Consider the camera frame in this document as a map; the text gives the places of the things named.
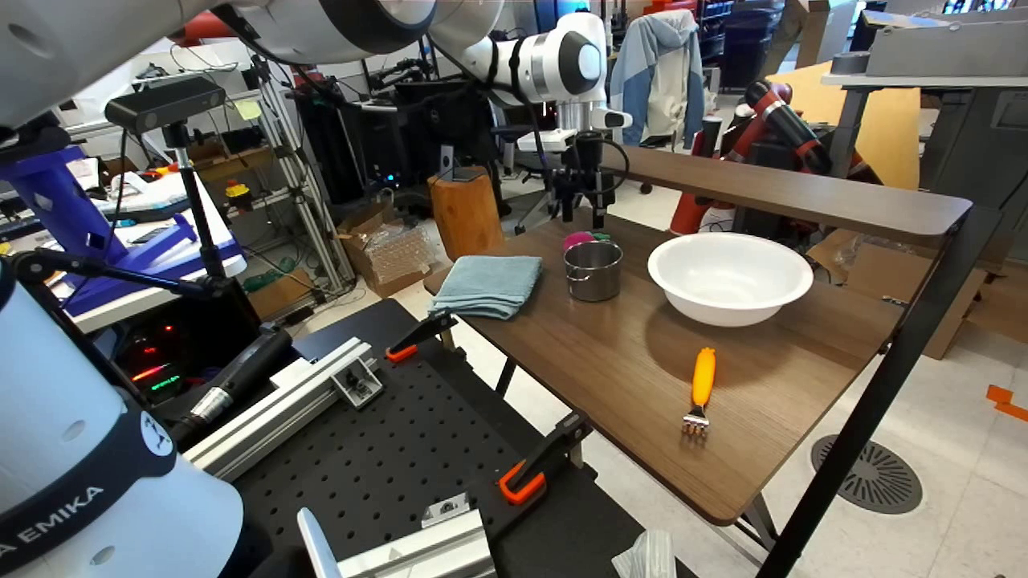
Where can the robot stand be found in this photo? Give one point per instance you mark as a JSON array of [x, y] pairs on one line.
[[401, 449]]

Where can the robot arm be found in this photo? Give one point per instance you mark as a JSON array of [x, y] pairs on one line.
[[48, 449]]

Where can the blue folded towel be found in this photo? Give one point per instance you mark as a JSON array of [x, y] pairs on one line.
[[488, 285]]

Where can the blue and white machine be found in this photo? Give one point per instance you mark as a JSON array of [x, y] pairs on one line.
[[56, 209]]

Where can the black control box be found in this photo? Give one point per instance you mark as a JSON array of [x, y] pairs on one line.
[[185, 337]]

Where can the brown cardboard sheet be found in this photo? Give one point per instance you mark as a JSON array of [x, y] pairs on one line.
[[887, 128]]

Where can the black cylindrical tool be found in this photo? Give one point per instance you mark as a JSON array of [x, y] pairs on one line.
[[237, 377]]

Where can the small metal pot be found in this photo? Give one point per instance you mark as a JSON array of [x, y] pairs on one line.
[[593, 277]]

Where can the stack of cardboard boxes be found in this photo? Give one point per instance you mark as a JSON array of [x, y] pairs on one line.
[[948, 297]]

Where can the aluminium frame rack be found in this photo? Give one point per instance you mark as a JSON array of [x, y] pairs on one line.
[[309, 193]]

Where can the camera on mount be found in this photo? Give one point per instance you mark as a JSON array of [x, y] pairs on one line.
[[165, 103]]

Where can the grey desk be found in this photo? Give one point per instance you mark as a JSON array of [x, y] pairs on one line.
[[964, 120]]

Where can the white bowl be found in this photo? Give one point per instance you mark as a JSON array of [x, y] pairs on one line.
[[727, 281]]

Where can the yellow emergency stop button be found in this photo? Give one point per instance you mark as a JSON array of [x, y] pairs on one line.
[[238, 195]]

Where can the wooden block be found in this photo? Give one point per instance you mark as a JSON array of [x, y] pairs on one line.
[[466, 213]]

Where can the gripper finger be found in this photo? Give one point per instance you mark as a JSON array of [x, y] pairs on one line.
[[568, 207], [599, 210]]

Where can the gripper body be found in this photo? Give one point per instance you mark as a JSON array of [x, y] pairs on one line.
[[586, 172]]

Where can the orange black clamp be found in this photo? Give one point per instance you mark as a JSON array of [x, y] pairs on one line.
[[422, 333], [542, 461]]

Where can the red and black robot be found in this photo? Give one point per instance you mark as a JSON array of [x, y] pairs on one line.
[[783, 120]]

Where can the blue and white jacket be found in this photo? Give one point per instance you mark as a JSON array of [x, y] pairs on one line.
[[658, 72]]

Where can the cardboard box with bubble wrap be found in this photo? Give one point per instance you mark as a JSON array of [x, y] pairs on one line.
[[389, 253]]

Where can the black computer tower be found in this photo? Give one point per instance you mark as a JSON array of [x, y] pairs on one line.
[[353, 144]]

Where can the round floor drain grate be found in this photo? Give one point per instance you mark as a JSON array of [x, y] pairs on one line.
[[867, 475]]

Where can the pink plush toy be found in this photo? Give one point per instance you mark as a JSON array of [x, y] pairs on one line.
[[578, 238]]

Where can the white crumpled cloth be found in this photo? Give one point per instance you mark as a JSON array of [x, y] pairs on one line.
[[646, 555]]

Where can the aluminium rail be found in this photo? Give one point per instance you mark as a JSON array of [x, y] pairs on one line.
[[273, 413], [418, 554]]

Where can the roll of grey tape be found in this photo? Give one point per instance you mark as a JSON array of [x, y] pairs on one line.
[[850, 62]]

